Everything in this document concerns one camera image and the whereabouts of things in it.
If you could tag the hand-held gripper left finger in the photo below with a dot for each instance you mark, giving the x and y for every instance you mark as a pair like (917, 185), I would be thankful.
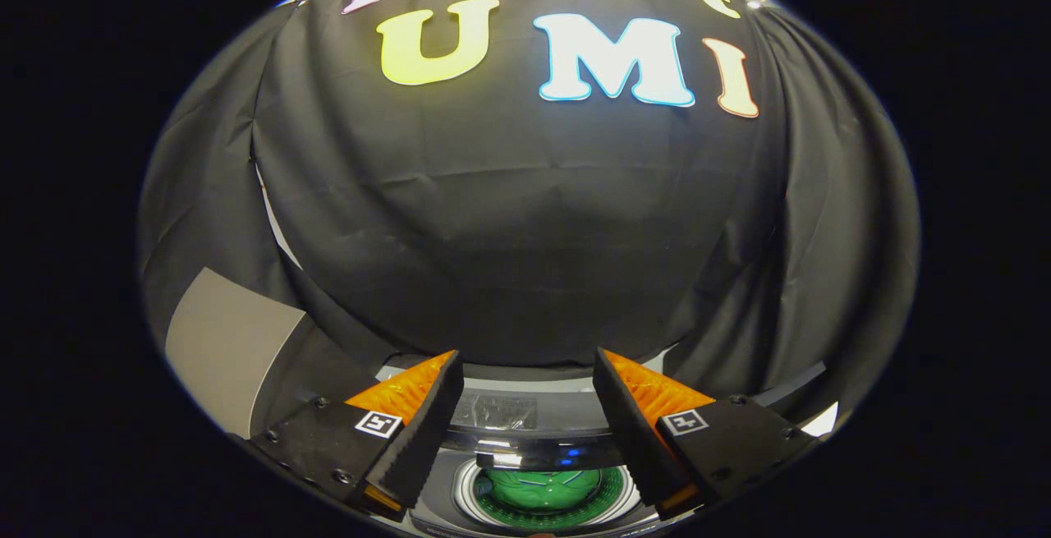
(423, 439)

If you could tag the dark grey cabinet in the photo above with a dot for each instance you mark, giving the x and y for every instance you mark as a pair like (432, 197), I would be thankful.
(222, 341)

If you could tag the green polo shirt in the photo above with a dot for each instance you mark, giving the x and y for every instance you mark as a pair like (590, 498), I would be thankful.
(542, 489)

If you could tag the grey washing machine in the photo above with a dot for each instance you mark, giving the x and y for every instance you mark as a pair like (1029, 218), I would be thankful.
(443, 513)

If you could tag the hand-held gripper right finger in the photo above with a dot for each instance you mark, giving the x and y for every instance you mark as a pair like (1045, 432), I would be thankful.
(636, 439)

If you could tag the black backdrop cloth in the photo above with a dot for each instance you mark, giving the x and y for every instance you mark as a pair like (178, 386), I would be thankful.
(525, 218)

